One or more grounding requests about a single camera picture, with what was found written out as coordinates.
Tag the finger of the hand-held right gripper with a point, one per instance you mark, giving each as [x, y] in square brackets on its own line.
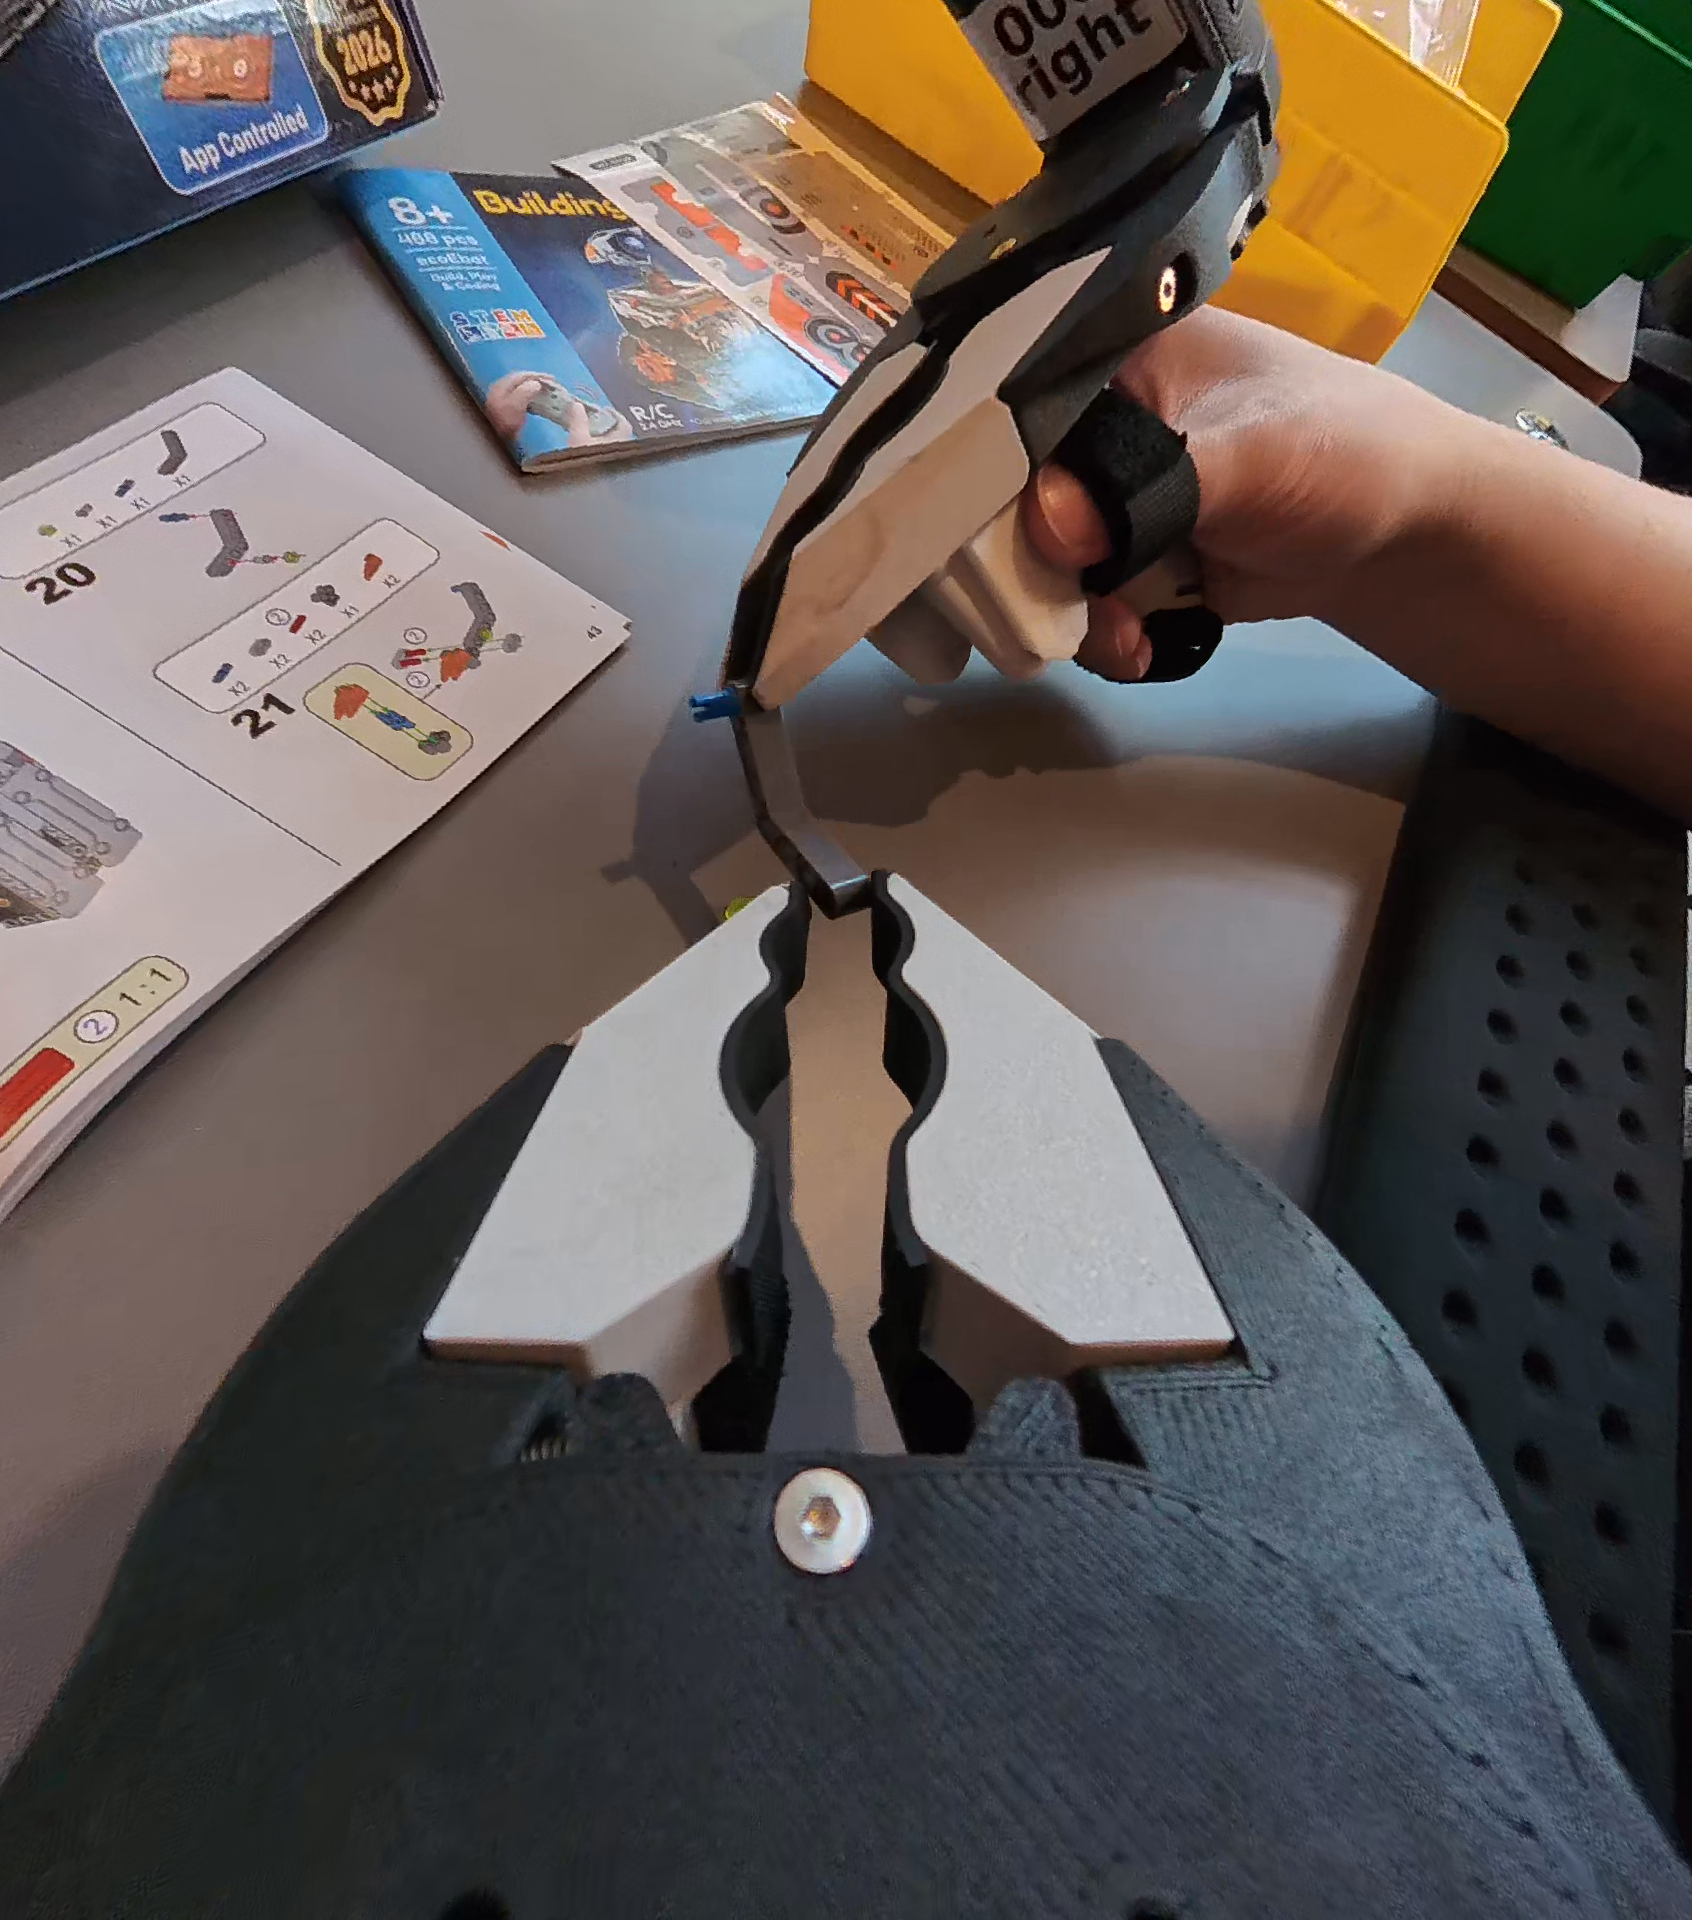
[789, 516]
[906, 451]

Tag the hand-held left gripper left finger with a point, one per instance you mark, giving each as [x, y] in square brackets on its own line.
[607, 1200]

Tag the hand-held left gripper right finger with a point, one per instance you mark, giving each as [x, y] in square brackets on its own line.
[1057, 1200]

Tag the blue connector pin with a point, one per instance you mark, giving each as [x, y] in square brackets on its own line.
[712, 702]

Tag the dark grey angled beam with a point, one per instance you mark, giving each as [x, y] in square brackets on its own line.
[772, 780]

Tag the person's right forearm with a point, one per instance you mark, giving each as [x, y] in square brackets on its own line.
[1613, 630]

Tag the grey desk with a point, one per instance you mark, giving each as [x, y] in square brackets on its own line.
[487, 930]

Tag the person's right hand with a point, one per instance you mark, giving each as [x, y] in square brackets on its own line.
[1267, 451]

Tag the yellow storage bin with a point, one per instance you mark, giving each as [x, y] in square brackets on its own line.
[1386, 226]

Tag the clear plastic bags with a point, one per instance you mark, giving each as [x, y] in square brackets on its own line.
[1401, 38]

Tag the sticker sheet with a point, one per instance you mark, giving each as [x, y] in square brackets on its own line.
[756, 226]

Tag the blue cover booklet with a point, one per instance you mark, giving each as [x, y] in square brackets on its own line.
[547, 315]

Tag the green storage bin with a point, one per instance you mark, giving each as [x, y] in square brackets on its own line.
[1613, 165]

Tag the black perforated chair back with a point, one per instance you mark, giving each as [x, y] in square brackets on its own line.
[1535, 1200]

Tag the open instruction manual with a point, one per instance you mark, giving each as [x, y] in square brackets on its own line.
[261, 751]

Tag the robot kit box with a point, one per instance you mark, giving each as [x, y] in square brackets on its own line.
[67, 181]

